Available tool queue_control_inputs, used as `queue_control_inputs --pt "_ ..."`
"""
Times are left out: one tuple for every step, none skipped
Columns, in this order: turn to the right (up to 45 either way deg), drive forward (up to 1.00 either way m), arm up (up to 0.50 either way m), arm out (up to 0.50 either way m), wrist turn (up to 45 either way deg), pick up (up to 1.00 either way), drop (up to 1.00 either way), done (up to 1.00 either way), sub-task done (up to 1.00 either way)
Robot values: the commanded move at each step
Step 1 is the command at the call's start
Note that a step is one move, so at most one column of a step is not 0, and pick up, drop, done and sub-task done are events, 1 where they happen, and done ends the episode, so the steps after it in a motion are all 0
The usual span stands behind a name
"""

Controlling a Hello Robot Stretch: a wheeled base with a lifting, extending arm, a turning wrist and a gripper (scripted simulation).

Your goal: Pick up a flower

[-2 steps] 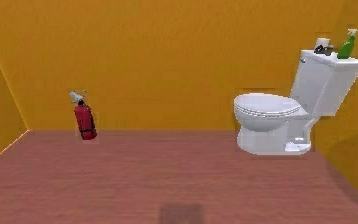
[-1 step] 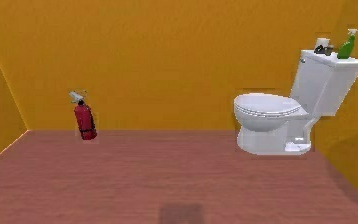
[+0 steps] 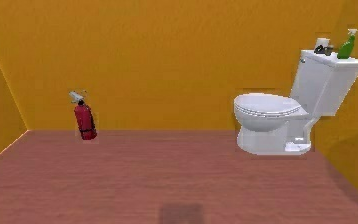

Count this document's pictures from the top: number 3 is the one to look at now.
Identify small dark grey object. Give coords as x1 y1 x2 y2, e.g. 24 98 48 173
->
313 44 335 57

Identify red fire extinguisher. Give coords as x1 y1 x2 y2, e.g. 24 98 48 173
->
68 90 98 141

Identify green spray bottle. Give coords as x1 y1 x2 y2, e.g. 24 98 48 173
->
336 28 358 60

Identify white toilet paper roll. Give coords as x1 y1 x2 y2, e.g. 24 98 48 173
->
315 37 331 51

